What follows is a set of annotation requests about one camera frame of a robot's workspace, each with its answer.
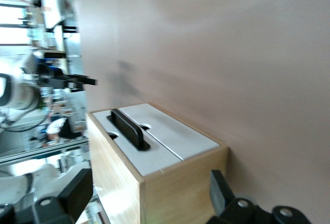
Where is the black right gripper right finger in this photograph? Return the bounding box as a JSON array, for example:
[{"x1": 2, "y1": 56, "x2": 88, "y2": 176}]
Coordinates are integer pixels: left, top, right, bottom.
[{"x1": 206, "y1": 169, "x2": 311, "y2": 224}]

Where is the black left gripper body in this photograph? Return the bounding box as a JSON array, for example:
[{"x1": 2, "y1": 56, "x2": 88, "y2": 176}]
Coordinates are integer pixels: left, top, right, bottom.
[{"x1": 37, "y1": 65, "x2": 71, "y2": 90}]

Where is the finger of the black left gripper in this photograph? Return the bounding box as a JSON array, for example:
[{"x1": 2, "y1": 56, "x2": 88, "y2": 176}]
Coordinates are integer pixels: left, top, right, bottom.
[
  {"x1": 65, "y1": 74, "x2": 98, "y2": 86},
  {"x1": 68, "y1": 83, "x2": 85, "y2": 93}
]

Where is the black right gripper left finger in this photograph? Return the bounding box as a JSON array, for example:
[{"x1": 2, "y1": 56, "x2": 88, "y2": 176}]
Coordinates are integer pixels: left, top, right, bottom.
[{"x1": 0, "y1": 168, "x2": 93, "y2": 224}]

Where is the black drawer handle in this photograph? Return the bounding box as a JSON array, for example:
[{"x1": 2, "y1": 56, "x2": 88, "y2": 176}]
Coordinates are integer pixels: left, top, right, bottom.
[{"x1": 90, "y1": 108, "x2": 184, "y2": 177}]

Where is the wooden drawer cabinet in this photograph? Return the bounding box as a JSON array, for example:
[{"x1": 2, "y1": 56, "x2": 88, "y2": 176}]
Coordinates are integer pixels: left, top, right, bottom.
[{"x1": 85, "y1": 102, "x2": 230, "y2": 224}]

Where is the person in white shirt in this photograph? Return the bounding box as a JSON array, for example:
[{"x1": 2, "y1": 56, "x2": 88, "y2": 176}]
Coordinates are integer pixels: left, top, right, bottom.
[{"x1": 42, "y1": 117, "x2": 85, "y2": 147}]

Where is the white desk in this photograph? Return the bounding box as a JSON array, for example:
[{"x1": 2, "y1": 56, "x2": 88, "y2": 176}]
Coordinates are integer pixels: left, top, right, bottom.
[{"x1": 41, "y1": 0, "x2": 65, "y2": 52}]

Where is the brown table cover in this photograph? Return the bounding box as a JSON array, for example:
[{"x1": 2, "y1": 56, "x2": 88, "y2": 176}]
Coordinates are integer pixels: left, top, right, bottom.
[{"x1": 74, "y1": 0, "x2": 330, "y2": 224}]

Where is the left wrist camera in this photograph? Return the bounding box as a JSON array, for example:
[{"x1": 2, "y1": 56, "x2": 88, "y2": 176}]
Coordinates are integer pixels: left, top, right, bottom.
[{"x1": 42, "y1": 50, "x2": 67, "y2": 59}]

